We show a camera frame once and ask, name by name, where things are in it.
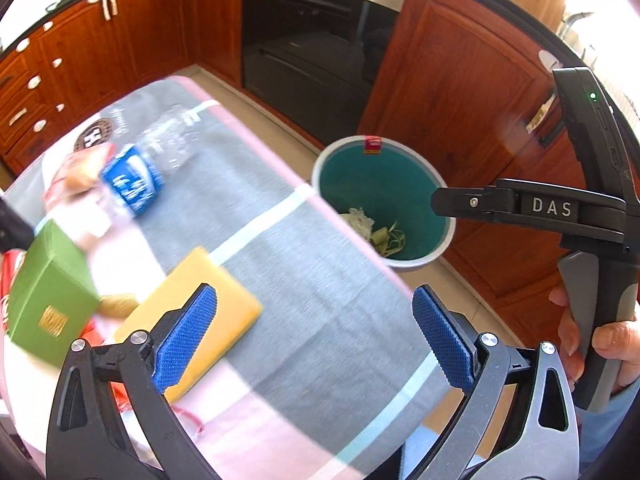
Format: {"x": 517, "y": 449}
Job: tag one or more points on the person's right hand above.
{"x": 620, "y": 340}

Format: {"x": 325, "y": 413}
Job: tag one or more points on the wooden drawer cabinet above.
{"x": 30, "y": 105}

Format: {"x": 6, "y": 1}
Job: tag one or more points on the black kitchen countertop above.
{"x": 525, "y": 12}

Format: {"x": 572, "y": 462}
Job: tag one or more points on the red soda can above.
{"x": 7, "y": 285}

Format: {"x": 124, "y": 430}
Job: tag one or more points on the white cabinet child locks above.
{"x": 34, "y": 81}

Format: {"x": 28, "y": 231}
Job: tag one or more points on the vegetable scraps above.
{"x": 380, "y": 235}

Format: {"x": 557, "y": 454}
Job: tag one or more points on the grey teal trash bin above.
{"x": 370, "y": 185}

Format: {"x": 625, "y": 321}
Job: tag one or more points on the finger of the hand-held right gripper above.
{"x": 470, "y": 202}

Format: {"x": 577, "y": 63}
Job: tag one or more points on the wooden corner cabinet doors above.
{"x": 160, "y": 25}

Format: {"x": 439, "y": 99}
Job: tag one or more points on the red bin sticker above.
{"x": 373, "y": 145}

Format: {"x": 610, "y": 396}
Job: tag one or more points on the metal sink faucet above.
{"x": 575, "y": 22}

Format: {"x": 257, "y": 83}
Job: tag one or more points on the small beige snack piece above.
{"x": 117, "y": 305}

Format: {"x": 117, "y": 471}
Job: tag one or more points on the person's right forearm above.
{"x": 605, "y": 435}

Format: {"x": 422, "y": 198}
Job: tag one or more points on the green cardboard box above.
{"x": 50, "y": 280}

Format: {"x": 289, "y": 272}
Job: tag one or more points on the wooden cabinet beside oven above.
{"x": 460, "y": 85}

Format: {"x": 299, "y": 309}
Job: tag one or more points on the yellow sponge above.
{"x": 210, "y": 290}

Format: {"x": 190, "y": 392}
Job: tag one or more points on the clear plastic water bottle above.
{"x": 132, "y": 180}

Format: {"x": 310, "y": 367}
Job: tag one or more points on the clear bread snack packet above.
{"x": 80, "y": 170}

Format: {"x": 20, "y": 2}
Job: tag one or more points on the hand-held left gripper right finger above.
{"x": 442, "y": 335}

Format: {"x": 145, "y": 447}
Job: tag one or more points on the black built-in oven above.
{"x": 310, "y": 35}

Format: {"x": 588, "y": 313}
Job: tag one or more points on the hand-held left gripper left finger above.
{"x": 187, "y": 335}

